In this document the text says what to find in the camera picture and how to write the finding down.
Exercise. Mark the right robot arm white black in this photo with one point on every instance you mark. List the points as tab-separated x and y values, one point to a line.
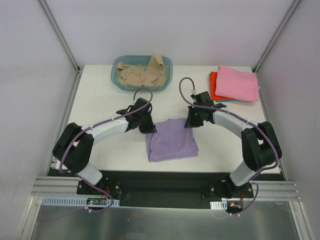
259	143

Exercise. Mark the left aluminium frame post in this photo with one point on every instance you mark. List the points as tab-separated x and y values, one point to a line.
59	34

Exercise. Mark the right aluminium frame post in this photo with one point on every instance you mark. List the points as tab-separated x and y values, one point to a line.
293	7

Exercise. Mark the purple t shirt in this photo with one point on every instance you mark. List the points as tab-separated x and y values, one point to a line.
171	141

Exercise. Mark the front aluminium rail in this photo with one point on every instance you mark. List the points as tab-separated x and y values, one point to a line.
286	191

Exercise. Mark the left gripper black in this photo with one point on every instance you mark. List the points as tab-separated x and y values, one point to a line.
146	122

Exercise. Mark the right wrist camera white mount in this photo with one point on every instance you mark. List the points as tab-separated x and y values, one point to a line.
193	93

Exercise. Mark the left grey cable duct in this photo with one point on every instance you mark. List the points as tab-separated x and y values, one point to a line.
78	202

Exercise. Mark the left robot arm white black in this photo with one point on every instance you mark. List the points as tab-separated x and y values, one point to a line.
74	147

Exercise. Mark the blue folded t shirt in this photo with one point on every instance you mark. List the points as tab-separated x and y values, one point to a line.
230	102

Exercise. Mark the right grey cable duct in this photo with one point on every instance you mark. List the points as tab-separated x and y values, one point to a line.
219	205

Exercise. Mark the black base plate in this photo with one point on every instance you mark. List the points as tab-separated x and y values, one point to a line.
152	189

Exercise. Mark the pink folded t shirt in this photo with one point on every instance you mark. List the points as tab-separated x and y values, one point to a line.
235	84

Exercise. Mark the orange folded t shirt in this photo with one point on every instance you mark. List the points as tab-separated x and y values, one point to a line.
214	97

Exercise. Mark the beige t shirt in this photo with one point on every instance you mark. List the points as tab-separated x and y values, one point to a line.
153	75

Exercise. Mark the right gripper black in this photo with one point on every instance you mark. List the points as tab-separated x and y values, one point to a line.
192	117

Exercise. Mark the teal plastic basket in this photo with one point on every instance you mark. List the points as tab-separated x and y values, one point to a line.
143	61

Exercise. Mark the grey cable duct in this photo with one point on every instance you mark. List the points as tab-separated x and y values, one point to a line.
78	202
219	205

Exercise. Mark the aluminium frame post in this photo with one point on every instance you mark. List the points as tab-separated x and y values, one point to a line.
59	34
293	7

